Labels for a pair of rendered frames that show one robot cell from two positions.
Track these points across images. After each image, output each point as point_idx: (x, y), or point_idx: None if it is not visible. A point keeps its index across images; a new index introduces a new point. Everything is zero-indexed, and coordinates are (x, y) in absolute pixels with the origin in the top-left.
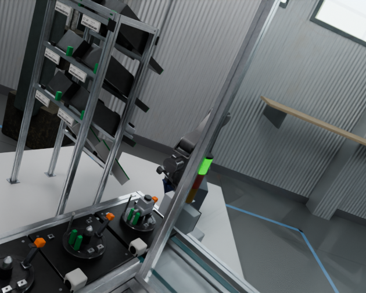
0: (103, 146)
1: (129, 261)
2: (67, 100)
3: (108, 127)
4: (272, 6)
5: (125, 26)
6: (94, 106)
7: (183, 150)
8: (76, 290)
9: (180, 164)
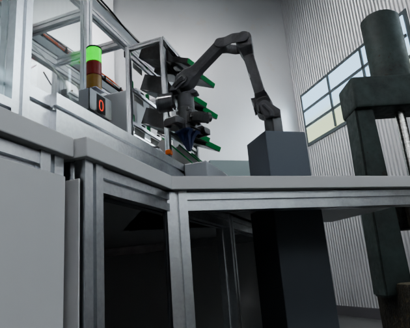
0: (164, 142)
1: None
2: (161, 133)
3: (161, 124)
4: None
5: (146, 53)
6: (129, 105)
7: (180, 90)
8: None
9: (163, 98)
